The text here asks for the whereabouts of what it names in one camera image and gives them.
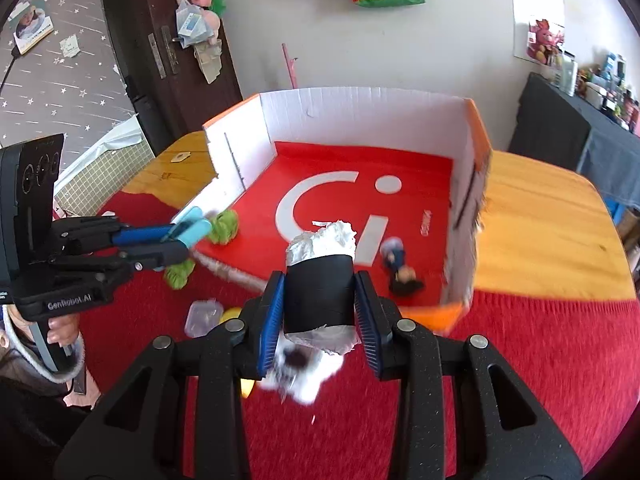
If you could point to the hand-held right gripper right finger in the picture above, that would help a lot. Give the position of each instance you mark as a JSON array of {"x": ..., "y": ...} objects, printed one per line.
[{"x": 367, "y": 330}]

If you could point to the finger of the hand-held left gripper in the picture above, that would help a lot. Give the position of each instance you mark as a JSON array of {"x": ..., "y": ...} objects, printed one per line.
[
  {"x": 145, "y": 234},
  {"x": 155, "y": 256}
]

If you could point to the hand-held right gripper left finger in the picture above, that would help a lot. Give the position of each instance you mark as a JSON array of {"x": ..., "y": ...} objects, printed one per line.
[{"x": 267, "y": 327}]

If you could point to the light blue clip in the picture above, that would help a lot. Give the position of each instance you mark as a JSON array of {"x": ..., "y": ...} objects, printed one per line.
[{"x": 192, "y": 225}]

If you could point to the black and white toy roll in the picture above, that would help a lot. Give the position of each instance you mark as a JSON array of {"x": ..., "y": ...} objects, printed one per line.
[{"x": 320, "y": 290}]

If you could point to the orange and white cardboard box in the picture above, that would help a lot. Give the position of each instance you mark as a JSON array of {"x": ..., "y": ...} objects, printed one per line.
[{"x": 350, "y": 125}]

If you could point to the person's left forearm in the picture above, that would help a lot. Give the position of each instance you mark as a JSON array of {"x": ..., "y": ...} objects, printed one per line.
[{"x": 82, "y": 390}]

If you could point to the person's left hand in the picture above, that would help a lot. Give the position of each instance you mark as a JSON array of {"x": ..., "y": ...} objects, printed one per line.
[{"x": 65, "y": 332}]

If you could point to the green yarn toy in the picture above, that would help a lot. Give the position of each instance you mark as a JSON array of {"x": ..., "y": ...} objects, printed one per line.
[
  {"x": 223, "y": 227},
  {"x": 179, "y": 274}
]

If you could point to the small clear plastic container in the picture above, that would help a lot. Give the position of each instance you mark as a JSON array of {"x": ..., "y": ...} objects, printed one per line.
[{"x": 202, "y": 317}]

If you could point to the white plush dog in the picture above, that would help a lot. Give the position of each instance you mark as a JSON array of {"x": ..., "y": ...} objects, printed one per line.
[{"x": 306, "y": 381}]

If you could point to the small doll figure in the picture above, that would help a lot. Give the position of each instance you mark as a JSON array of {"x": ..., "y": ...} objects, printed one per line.
[{"x": 400, "y": 272}]

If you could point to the white checked board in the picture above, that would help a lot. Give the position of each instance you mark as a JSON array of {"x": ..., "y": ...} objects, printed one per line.
[{"x": 105, "y": 170}]

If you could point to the small table sticker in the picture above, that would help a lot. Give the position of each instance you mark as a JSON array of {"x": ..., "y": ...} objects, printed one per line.
[{"x": 180, "y": 157}]

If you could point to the crumpled paper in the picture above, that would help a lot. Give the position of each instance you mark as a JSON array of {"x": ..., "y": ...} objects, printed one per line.
[{"x": 209, "y": 62}]

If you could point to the clear plastic bag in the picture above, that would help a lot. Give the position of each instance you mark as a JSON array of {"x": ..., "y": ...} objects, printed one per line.
[{"x": 192, "y": 25}]

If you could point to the pink stick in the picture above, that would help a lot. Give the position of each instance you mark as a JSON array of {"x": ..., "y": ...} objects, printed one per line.
[{"x": 290, "y": 67}]

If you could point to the person's dark clothing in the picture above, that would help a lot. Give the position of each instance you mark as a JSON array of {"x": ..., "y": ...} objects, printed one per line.
[{"x": 30, "y": 440}]

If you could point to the dark brown door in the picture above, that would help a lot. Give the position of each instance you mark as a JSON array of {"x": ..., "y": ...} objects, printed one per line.
[{"x": 145, "y": 5}]

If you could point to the green plush toy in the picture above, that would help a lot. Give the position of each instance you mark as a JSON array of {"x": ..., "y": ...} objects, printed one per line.
[{"x": 218, "y": 5}]

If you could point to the cloth covered side table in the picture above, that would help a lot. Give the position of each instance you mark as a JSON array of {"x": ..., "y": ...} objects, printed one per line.
[{"x": 555, "y": 125}]

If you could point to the row of small shelf items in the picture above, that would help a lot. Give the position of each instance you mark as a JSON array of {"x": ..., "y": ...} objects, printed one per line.
[{"x": 610, "y": 85}]

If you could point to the grey starry wall cloth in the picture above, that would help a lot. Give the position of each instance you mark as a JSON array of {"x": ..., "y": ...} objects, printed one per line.
[{"x": 70, "y": 95}]

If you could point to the wall poster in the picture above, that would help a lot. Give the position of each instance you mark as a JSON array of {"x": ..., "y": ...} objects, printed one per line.
[{"x": 537, "y": 0}]

